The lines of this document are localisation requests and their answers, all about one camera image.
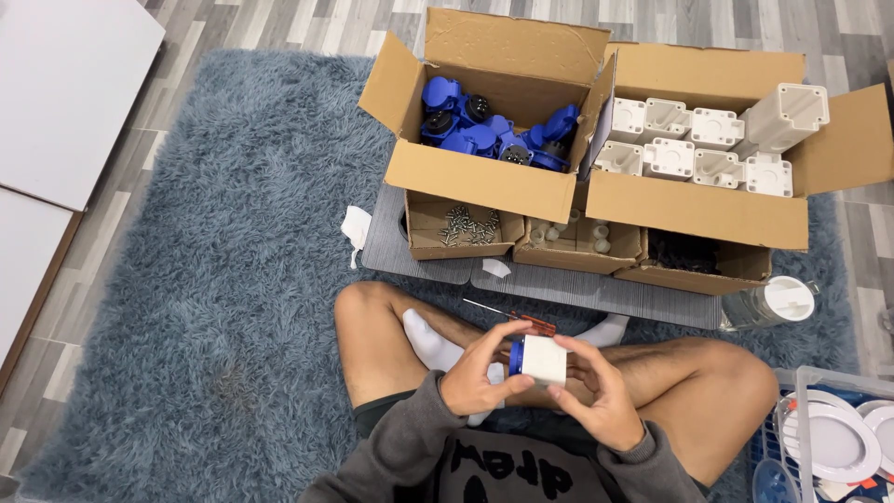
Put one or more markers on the white panel with wood edge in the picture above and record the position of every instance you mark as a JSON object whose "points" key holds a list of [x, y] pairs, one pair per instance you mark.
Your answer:
{"points": [[28, 272]]}

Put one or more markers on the person's right leg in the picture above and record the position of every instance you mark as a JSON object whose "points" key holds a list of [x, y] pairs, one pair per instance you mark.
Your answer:
{"points": [[698, 398]]}

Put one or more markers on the small white tissue piece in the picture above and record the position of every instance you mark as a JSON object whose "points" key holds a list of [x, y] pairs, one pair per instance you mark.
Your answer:
{"points": [[496, 267]]}

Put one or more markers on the large plain cardboard carton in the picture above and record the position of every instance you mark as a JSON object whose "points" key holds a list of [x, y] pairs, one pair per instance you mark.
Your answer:
{"points": [[698, 209]]}

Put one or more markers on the person's left hand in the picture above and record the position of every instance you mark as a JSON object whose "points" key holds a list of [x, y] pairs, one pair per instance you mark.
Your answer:
{"points": [[469, 381]]}

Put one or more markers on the white sock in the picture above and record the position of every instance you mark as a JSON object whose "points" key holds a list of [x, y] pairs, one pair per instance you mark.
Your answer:
{"points": [[606, 330], [433, 346]]}

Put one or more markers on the white socket box blue cap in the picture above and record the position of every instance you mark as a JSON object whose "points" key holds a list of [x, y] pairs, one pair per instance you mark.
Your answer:
{"points": [[545, 360]]}

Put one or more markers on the clear plastic basket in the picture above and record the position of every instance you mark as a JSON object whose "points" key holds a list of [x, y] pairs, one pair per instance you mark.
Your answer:
{"points": [[803, 391]]}

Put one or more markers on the person's left leg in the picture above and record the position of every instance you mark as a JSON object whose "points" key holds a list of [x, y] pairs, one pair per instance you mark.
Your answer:
{"points": [[377, 342]]}

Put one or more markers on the dark green shorts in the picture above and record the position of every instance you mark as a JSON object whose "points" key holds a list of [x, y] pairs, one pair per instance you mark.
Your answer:
{"points": [[381, 412]]}

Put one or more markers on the white round ceiling lamp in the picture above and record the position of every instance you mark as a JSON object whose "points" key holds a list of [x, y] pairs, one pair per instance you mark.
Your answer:
{"points": [[883, 433], [835, 443]]}

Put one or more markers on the group of white plastic plugs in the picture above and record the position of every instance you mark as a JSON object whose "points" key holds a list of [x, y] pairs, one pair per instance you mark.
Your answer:
{"points": [[597, 234]]}

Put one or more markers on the grey printed sweatshirt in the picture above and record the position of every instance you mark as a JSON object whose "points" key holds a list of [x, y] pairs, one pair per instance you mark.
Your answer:
{"points": [[517, 468]]}

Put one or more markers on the large carton with printed flap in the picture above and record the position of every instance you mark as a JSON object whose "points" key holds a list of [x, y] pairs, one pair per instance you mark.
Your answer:
{"points": [[482, 178]]}

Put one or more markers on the large white tissue piece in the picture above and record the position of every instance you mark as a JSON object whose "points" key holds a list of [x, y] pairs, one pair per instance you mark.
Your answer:
{"points": [[357, 227]]}

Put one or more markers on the small cardboard box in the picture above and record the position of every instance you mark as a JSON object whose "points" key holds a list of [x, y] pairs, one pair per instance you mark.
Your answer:
{"points": [[426, 244], [747, 269], [580, 258]]}

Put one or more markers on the white cabinet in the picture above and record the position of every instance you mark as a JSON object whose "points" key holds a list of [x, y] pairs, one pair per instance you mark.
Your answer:
{"points": [[63, 91]]}

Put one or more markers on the grey ribbed board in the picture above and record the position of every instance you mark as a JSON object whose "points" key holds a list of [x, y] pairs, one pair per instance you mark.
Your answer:
{"points": [[559, 290]]}

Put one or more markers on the clear jar with white lid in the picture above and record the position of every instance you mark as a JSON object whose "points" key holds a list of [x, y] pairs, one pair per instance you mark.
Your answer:
{"points": [[786, 300]]}

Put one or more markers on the blue shaggy rug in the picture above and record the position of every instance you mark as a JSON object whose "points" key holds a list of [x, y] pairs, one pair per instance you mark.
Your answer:
{"points": [[244, 279]]}

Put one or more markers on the person's leg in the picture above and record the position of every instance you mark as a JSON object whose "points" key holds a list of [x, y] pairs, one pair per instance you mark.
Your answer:
{"points": [[377, 342], [698, 398]]}

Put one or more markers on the group of white plastic housings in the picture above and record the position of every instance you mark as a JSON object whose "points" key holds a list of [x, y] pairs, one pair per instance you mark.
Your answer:
{"points": [[705, 150]]}

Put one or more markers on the person's right hand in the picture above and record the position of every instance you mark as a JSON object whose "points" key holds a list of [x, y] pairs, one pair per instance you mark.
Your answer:
{"points": [[604, 405]]}

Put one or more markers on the pile of silver screws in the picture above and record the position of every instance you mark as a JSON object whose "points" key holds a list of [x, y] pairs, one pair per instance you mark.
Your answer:
{"points": [[469, 228]]}

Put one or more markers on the pile of blue sockets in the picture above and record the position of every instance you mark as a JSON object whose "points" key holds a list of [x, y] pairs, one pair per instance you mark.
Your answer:
{"points": [[482, 133]]}

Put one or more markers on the pile of black screws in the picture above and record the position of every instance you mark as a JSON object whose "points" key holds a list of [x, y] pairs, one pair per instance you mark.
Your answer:
{"points": [[684, 253]]}

